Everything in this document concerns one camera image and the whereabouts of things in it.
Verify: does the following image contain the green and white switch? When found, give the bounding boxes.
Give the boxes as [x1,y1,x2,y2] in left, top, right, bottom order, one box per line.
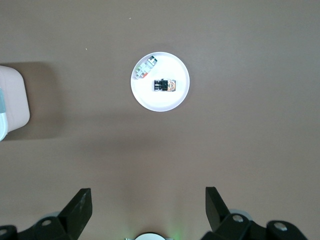
[134,56,159,80]

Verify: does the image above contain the black switch orange button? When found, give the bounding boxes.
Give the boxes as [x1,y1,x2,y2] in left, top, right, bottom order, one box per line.
[152,78,178,93]

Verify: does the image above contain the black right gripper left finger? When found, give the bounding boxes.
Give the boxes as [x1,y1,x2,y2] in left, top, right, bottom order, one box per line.
[32,187,94,240]

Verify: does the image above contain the pink round plate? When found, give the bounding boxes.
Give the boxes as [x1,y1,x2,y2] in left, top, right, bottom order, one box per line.
[130,51,191,113]

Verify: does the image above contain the pink storage box white lid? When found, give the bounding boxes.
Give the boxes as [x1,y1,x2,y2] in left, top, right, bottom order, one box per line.
[0,65,31,142]

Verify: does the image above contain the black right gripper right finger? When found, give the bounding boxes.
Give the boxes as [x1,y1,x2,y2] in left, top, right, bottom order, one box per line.
[203,186,252,240]

